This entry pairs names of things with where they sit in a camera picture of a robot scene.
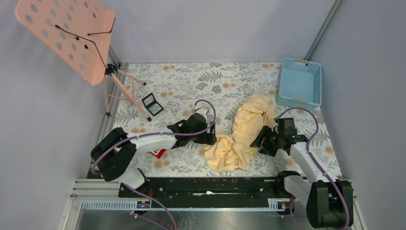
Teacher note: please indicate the grey slotted cable duct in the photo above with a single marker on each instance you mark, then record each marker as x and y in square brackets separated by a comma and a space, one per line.
[194, 205]

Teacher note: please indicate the yellow shirt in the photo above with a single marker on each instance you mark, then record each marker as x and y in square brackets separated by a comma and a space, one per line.
[232, 152]

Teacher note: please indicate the black open brooch case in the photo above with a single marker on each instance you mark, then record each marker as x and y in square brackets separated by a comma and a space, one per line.
[152, 105]

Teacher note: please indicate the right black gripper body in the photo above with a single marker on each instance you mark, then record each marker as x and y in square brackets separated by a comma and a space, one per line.
[271, 143]

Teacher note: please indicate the red box with white squares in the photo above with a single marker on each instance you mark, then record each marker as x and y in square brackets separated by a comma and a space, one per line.
[158, 153]

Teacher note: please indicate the floral patterned table mat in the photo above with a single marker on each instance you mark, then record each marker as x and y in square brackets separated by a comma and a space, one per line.
[177, 87]

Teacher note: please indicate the pink perforated music stand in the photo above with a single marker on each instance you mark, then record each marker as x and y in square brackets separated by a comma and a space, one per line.
[79, 32]

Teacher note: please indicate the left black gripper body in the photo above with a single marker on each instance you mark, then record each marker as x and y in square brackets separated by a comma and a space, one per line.
[207, 138]

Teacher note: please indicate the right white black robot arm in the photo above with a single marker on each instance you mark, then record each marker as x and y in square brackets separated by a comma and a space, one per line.
[327, 199]

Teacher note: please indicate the light blue plastic basket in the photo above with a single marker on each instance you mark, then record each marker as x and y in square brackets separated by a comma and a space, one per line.
[300, 84]

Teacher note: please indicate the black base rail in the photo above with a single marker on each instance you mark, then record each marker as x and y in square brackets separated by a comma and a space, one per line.
[170, 187]

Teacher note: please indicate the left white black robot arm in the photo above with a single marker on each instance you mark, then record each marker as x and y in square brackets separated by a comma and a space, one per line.
[112, 156]

